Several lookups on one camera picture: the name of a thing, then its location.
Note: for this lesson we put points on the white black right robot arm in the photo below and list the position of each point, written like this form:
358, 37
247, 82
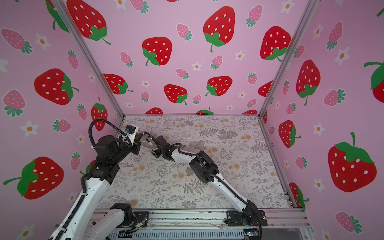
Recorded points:
207, 172

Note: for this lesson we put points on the right aluminium corner post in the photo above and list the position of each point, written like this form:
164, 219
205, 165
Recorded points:
301, 29

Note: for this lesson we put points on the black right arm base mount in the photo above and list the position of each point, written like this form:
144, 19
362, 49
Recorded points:
238, 219

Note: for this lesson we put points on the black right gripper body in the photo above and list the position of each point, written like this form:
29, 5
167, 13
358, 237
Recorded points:
156, 152

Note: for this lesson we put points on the aluminium corner post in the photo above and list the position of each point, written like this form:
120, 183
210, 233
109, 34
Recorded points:
79, 40
301, 29

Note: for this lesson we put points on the grey slotted cable duct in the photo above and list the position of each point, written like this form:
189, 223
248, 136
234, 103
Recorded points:
183, 235

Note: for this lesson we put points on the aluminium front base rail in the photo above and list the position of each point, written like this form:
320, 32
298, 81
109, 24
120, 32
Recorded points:
193, 219

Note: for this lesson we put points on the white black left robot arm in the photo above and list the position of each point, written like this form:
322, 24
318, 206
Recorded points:
111, 151

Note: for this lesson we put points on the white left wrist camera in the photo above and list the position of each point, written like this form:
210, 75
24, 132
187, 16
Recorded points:
130, 134

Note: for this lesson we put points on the left aluminium corner post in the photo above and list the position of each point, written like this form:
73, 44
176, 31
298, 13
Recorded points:
79, 40

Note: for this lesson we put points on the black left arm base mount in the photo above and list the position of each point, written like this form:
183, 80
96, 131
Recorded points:
138, 219

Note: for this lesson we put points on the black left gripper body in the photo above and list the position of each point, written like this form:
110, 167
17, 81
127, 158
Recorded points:
135, 148

